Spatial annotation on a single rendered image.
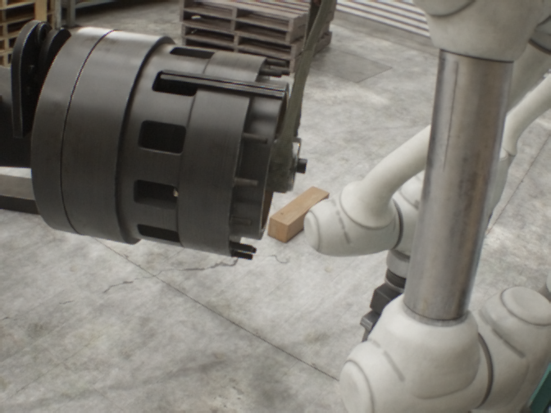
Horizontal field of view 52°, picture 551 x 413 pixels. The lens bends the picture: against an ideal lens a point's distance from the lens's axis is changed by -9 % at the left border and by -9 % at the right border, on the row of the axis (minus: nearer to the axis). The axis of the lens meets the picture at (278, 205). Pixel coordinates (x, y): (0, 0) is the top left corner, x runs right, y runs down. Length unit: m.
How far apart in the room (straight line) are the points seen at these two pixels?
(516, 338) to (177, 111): 0.85
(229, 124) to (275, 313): 1.20
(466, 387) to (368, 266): 1.84
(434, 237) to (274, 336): 1.53
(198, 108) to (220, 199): 0.20
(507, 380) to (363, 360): 0.25
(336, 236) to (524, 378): 0.41
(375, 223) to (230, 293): 1.46
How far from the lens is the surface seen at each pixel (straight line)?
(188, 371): 2.13
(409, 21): 6.96
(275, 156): 1.48
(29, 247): 2.71
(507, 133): 1.52
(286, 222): 2.75
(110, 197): 1.41
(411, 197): 1.14
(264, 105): 1.42
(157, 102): 1.38
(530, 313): 1.00
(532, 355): 1.01
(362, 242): 1.08
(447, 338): 0.87
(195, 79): 1.38
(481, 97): 0.76
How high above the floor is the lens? 1.55
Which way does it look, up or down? 30 degrees down
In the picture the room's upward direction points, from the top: 9 degrees clockwise
